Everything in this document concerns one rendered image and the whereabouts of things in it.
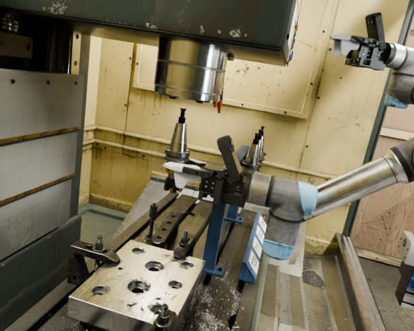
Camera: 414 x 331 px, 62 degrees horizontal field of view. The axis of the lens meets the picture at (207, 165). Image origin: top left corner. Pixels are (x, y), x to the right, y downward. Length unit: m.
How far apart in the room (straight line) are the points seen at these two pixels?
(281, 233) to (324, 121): 1.06
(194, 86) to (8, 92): 0.47
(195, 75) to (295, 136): 1.13
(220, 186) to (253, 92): 1.05
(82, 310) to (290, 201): 0.50
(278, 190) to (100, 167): 1.51
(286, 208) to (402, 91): 0.64
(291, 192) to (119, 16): 0.52
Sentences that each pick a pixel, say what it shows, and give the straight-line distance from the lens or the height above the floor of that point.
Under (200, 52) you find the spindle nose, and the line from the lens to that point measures 0.75.
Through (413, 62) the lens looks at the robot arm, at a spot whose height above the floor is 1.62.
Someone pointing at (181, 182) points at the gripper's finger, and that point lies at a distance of 0.83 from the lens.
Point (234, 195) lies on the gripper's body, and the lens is 0.83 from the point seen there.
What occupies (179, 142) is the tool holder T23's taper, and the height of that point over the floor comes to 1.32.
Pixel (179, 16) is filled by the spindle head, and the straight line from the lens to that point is 0.72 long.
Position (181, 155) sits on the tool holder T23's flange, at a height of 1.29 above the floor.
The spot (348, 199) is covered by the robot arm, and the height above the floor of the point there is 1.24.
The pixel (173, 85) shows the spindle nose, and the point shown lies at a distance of 0.76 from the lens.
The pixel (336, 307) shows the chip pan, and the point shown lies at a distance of 1.60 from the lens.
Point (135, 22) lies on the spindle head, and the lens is 0.75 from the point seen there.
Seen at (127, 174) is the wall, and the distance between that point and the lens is 2.08.
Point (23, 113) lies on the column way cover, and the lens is 1.03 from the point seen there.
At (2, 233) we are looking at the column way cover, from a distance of 1.11.
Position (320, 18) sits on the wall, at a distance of 1.83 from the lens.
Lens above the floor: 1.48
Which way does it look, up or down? 14 degrees down
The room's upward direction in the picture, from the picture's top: 10 degrees clockwise
